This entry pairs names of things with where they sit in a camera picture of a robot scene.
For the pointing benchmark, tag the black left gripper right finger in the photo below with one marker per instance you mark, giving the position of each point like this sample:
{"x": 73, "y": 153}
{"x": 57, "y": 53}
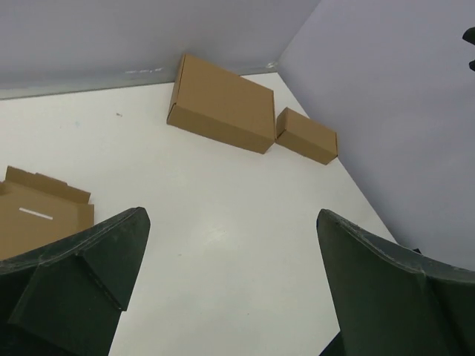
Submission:
{"x": 390, "y": 300}

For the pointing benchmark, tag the small closed cardboard box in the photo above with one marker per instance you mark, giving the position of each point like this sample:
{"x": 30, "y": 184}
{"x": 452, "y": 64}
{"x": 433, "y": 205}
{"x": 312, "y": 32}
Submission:
{"x": 306, "y": 137}

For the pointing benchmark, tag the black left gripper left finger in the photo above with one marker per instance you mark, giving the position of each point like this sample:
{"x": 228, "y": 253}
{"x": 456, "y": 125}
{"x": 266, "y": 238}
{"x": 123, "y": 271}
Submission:
{"x": 66, "y": 297}

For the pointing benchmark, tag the large closed cardboard box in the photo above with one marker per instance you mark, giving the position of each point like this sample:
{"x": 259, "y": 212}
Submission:
{"x": 210, "y": 101}

